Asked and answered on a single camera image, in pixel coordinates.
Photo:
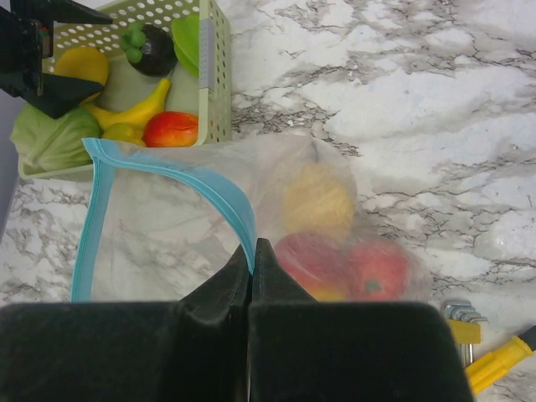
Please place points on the yellow green starfruit toy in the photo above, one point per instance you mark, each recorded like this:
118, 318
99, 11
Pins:
124, 133

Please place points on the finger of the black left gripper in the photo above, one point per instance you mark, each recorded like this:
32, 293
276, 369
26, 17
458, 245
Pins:
67, 11
61, 94

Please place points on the yellow handled screwdriver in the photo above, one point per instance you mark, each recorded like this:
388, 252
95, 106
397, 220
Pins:
497, 364

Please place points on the green leaf toy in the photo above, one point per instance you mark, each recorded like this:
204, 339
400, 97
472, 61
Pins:
185, 35

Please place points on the green cabbage toy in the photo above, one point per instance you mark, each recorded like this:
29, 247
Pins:
46, 144

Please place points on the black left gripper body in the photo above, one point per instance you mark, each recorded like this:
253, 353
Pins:
26, 30

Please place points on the red tomato toy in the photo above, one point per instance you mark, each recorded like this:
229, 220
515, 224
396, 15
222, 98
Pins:
380, 271

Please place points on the green perforated plastic basket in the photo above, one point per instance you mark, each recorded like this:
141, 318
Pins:
208, 94

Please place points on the red peach toy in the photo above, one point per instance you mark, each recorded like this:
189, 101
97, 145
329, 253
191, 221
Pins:
171, 129

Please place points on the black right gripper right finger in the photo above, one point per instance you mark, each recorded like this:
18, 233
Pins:
304, 350

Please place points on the yellow pear toy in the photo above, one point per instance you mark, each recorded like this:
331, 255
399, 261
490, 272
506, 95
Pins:
320, 196

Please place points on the orange fruit toy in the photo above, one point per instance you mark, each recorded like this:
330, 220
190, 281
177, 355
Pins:
86, 63

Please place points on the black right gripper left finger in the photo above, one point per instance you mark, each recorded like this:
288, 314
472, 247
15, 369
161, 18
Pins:
193, 349

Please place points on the clear zip top bag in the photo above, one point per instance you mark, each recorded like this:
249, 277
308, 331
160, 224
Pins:
162, 221

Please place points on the yellow banana toy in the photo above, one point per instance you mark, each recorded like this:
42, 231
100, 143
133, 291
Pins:
138, 115

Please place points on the yellow hex key set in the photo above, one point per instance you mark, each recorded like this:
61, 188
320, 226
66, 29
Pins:
465, 323

